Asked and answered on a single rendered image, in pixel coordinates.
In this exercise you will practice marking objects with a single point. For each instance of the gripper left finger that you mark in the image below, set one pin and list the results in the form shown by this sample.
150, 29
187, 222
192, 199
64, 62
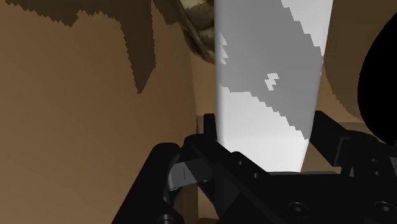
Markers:
155, 173

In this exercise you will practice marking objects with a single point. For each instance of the tan patterned round object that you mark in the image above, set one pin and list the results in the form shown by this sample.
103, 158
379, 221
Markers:
201, 18

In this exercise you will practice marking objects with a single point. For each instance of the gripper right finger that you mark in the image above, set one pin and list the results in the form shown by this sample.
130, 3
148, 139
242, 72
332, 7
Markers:
356, 149

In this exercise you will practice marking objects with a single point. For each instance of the tall white cup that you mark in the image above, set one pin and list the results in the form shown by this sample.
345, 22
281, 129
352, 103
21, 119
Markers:
257, 130

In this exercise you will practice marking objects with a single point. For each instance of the brown bowl with black inside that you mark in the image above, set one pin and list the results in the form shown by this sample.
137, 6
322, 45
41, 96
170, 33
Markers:
342, 46

